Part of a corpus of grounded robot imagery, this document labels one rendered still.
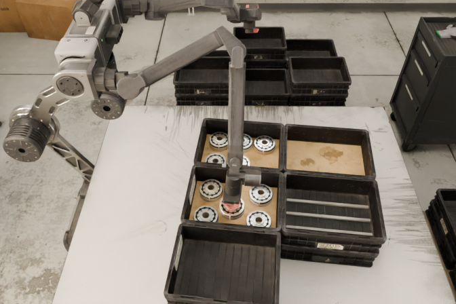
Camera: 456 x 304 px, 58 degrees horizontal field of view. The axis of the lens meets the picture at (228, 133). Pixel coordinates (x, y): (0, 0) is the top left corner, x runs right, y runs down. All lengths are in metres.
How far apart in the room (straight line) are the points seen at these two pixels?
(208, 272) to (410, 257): 0.87
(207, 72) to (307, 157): 1.29
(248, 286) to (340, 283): 0.41
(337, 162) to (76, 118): 2.30
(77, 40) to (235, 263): 1.02
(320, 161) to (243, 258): 0.62
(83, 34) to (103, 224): 0.87
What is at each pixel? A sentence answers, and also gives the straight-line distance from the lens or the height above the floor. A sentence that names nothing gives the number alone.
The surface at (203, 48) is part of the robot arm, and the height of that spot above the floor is 1.56.
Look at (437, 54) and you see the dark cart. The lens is 2.85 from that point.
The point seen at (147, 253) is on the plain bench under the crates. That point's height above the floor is 0.70.
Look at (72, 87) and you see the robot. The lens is 1.50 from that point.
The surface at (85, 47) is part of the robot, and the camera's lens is 1.54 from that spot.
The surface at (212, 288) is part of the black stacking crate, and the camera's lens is 1.65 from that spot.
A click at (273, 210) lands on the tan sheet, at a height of 0.83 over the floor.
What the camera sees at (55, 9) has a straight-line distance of 4.41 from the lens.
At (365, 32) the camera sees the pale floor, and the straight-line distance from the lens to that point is 4.60.
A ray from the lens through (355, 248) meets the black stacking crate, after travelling 1.77.
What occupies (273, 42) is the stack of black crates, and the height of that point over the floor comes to 0.49.
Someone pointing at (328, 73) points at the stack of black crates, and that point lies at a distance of 3.10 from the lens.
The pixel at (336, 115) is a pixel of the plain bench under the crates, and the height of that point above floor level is 0.70.
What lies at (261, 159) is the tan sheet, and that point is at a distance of 1.98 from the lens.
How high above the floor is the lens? 2.33
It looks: 46 degrees down
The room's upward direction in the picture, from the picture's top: 1 degrees counter-clockwise
